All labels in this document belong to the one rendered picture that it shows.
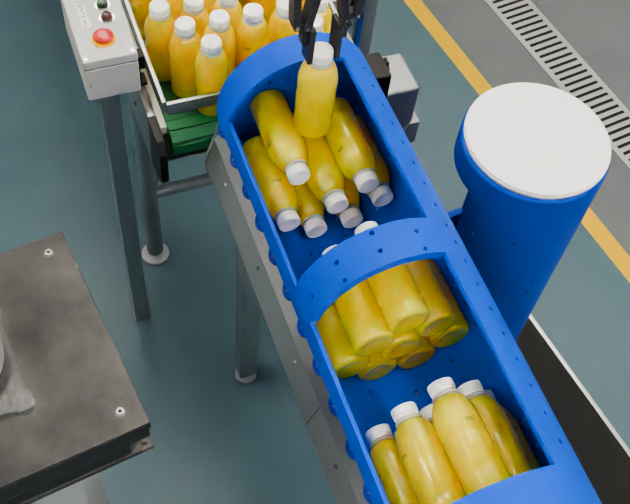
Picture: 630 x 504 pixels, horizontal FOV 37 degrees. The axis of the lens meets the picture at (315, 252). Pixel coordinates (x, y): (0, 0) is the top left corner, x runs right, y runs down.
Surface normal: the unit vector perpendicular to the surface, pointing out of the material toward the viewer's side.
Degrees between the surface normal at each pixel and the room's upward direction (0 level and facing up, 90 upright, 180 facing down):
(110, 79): 90
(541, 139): 0
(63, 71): 0
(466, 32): 0
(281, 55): 17
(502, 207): 90
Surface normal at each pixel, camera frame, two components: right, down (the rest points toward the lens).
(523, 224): -0.14, 0.82
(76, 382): 0.09, -0.55
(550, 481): 0.36, -0.59
